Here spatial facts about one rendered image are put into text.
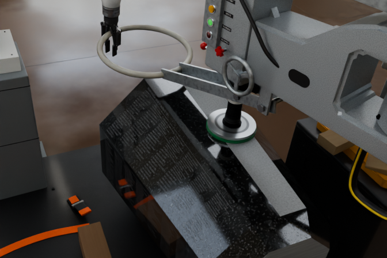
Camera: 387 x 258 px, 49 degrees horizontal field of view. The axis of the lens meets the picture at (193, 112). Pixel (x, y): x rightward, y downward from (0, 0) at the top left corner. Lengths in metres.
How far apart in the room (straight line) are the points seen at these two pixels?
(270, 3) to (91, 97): 2.24
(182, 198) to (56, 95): 2.06
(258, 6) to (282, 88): 0.28
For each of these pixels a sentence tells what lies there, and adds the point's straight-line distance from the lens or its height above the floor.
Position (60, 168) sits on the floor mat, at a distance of 2.86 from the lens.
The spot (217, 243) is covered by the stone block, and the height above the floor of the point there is 0.73.
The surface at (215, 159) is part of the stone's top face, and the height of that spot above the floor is 0.82.
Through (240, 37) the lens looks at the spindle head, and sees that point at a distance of 1.51.
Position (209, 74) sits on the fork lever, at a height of 0.97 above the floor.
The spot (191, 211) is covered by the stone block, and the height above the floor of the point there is 0.71.
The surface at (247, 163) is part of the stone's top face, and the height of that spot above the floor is 0.82.
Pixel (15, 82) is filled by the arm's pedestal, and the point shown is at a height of 0.77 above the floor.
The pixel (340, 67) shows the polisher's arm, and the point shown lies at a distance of 1.30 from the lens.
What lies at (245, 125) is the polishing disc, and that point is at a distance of 1.86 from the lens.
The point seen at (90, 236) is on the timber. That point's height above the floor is 0.14.
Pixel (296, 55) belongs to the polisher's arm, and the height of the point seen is 1.35.
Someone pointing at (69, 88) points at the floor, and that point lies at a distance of 3.62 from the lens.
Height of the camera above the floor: 1.96
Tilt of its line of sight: 36 degrees down
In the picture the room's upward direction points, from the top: 6 degrees clockwise
